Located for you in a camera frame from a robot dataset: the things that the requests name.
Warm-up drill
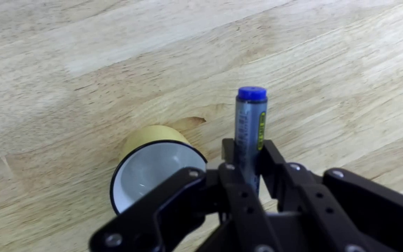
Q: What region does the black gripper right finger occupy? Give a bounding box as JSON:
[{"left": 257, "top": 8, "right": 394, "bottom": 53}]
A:
[{"left": 255, "top": 138, "right": 403, "bottom": 252}]

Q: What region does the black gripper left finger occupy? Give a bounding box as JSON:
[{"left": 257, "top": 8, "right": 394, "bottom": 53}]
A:
[{"left": 88, "top": 137, "right": 276, "bottom": 252}]

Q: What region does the blue capped pen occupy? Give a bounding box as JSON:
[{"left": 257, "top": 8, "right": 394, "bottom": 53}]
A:
[{"left": 233, "top": 85, "right": 268, "bottom": 193}]

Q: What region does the yellow enamel cup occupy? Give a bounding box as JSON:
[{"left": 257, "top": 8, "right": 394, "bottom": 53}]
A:
[{"left": 109, "top": 123, "right": 208, "bottom": 215}]

